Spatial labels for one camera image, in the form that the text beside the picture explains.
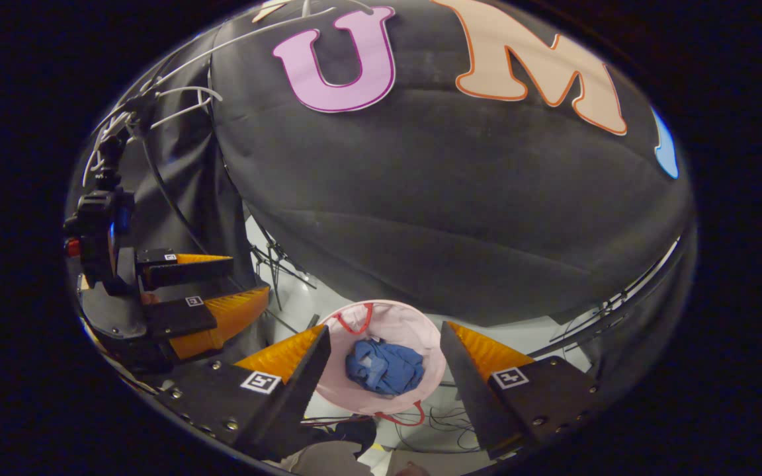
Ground black backdrop cloth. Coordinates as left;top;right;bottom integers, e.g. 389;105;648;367
67;0;696;397

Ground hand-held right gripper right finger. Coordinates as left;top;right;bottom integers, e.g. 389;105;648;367
439;321;603;460

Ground black floor cables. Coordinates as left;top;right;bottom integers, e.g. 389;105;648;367
302;397;487;457

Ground pink laundry hamper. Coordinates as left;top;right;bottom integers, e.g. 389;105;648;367
315;299;448;427

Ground black tripod stand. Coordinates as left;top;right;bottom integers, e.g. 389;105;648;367
249;221;319;311

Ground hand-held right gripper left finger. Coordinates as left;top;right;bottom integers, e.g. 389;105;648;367
153;324;332;463

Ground blue corduroy shirt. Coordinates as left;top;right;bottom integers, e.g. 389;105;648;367
345;338;425;397

